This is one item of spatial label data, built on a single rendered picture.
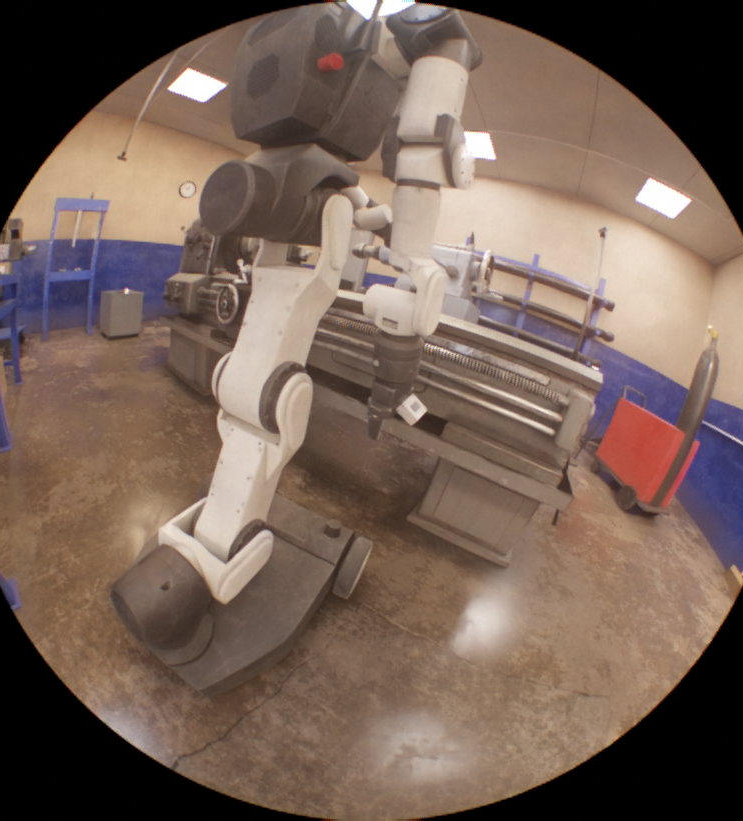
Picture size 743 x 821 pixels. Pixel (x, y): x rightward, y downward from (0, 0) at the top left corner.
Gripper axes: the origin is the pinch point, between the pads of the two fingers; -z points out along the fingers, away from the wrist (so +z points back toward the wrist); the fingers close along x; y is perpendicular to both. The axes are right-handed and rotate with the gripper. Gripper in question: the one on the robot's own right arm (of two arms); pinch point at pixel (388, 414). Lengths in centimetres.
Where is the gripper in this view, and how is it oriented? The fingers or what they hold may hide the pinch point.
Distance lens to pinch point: 61.4
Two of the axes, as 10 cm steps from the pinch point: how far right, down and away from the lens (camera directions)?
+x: 5.7, -4.8, 6.7
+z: 0.7, -7.8, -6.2
